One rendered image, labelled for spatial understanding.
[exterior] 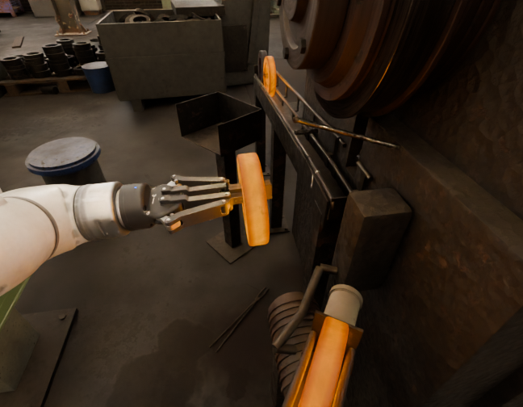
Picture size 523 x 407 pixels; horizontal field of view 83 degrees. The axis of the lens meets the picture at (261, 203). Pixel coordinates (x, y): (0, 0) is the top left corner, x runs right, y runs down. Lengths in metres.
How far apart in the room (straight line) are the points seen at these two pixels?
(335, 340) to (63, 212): 0.41
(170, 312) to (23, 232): 1.01
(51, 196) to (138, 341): 0.93
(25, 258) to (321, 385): 0.36
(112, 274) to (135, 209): 1.13
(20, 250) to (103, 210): 0.12
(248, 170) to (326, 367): 0.27
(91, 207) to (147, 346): 0.91
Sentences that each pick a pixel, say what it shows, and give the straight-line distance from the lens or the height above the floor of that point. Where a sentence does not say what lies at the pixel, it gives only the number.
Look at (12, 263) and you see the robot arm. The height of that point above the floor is 0.89.
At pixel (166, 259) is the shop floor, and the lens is 1.56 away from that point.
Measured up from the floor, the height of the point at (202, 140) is 0.60.
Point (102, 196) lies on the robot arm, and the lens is 0.50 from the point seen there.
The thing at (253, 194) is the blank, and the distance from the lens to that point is 0.43.
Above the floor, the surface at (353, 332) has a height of 0.71.
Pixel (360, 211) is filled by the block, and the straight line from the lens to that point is 0.56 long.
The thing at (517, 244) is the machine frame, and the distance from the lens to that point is 0.49.
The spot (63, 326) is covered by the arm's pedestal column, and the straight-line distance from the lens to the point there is 1.50.
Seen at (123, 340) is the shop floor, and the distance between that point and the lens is 1.38.
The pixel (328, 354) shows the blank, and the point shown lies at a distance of 0.40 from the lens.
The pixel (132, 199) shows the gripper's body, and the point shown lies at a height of 0.87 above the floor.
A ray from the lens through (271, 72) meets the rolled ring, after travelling 1.52.
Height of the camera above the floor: 1.14
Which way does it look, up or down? 39 degrees down
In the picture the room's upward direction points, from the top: straight up
